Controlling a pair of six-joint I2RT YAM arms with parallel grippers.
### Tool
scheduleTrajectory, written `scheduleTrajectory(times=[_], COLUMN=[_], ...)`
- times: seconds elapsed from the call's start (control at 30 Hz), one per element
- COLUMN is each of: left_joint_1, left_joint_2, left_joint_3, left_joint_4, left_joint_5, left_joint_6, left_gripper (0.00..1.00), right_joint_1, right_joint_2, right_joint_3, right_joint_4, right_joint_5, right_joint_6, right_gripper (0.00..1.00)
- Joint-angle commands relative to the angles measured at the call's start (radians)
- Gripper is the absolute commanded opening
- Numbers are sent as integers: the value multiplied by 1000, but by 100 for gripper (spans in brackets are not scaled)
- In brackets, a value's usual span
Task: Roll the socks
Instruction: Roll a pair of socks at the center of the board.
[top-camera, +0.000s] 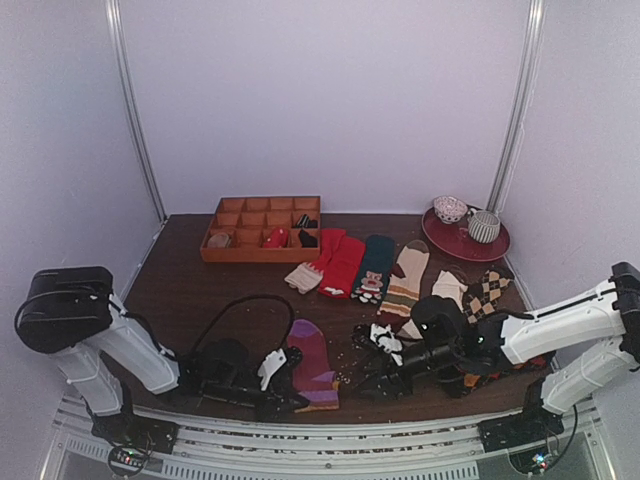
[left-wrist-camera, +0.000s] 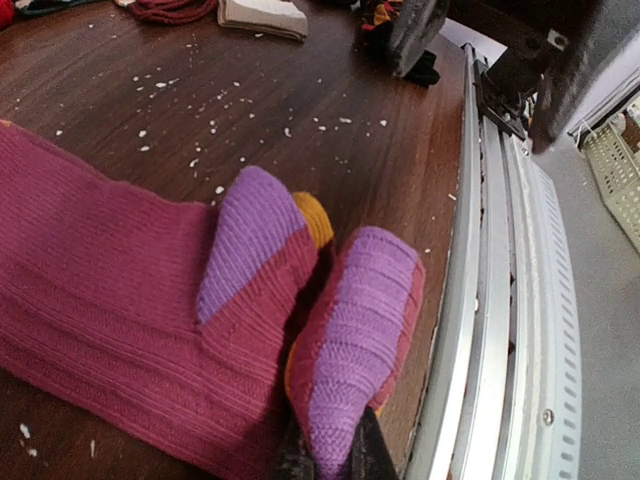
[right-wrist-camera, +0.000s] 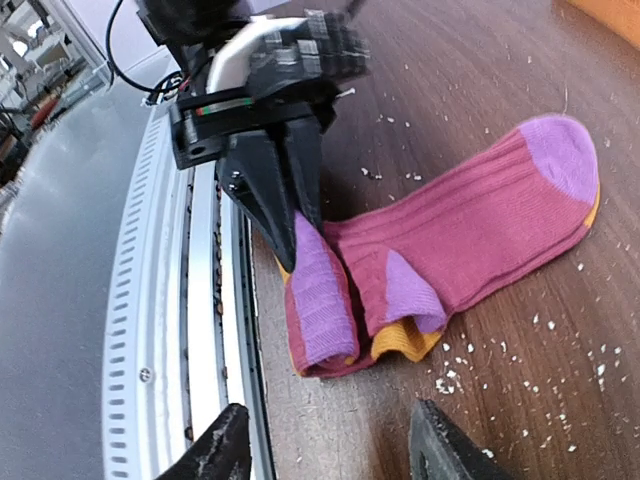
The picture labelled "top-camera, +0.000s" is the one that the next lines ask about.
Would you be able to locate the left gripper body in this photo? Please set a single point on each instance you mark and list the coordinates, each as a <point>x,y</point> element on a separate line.
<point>219,392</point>

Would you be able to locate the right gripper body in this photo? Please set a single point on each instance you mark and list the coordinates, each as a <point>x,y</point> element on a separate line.
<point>385,368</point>

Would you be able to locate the magenta purple ribbed sock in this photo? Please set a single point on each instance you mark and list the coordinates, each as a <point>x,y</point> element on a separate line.
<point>313,378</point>

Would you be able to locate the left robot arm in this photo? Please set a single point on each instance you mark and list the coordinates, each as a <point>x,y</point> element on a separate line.
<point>74,316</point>

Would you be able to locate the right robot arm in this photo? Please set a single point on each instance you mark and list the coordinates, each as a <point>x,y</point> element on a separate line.
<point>606,315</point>

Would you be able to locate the argyle black orange sock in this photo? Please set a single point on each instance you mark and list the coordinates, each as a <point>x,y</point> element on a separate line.
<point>458,384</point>

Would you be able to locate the green reindeer sock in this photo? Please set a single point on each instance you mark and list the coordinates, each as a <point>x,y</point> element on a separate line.
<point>372,279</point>

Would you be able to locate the cream brown short sock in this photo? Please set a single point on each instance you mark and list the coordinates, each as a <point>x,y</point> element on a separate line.
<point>448,286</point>

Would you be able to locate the cream striped sock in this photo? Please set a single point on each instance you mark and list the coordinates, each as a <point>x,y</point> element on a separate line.
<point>404,287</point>

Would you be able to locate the argyle beige brown sock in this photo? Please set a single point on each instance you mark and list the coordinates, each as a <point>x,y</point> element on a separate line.
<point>481,298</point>

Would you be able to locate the cream red-trim sock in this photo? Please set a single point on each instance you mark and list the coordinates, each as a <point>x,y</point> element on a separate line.
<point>304,278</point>

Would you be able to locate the red long sock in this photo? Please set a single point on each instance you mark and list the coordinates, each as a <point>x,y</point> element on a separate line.
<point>342,269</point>

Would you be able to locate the red round tray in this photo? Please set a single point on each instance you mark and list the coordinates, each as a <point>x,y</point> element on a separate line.
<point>454,240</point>

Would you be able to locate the black rolled sock in tray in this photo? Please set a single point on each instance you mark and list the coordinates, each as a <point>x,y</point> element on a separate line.
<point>307,240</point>

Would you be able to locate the red rolled sock in tray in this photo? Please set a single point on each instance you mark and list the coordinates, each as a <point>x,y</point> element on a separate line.
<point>278,238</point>

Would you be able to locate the wooden divided organizer tray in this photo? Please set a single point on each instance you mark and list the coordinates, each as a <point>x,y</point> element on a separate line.
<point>250,219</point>

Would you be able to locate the beige sock in tray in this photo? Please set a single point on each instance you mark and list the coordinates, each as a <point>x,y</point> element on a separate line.
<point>219,240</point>

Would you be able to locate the black striped sock in tray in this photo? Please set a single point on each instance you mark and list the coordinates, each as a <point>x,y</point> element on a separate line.
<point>306,222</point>

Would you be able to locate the striped grey cup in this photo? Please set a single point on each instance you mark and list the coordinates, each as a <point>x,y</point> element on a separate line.
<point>483,226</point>

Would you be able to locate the patterned white red bowl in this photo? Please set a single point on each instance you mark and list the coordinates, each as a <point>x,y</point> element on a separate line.
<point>449,209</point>

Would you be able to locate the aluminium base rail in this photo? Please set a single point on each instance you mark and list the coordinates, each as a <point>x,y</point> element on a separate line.
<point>210,448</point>

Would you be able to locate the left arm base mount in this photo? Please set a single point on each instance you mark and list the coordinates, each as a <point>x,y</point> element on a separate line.
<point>136,432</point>

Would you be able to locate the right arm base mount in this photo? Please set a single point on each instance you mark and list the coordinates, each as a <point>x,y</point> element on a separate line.
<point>528,426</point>

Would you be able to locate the right aluminium frame post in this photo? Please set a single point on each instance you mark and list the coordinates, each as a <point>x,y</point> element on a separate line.
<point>522,97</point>

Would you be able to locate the aluminium frame post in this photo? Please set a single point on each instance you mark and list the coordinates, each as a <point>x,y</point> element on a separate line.
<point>117,35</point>
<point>522,97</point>

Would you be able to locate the left aluminium frame post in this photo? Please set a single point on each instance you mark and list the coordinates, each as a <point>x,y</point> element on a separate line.
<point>117,35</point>

